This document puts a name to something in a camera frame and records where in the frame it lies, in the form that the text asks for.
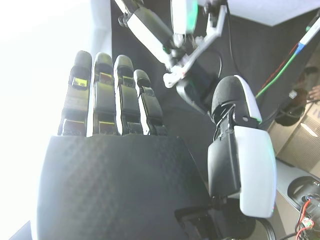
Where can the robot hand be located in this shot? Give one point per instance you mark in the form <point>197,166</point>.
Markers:
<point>120,187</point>

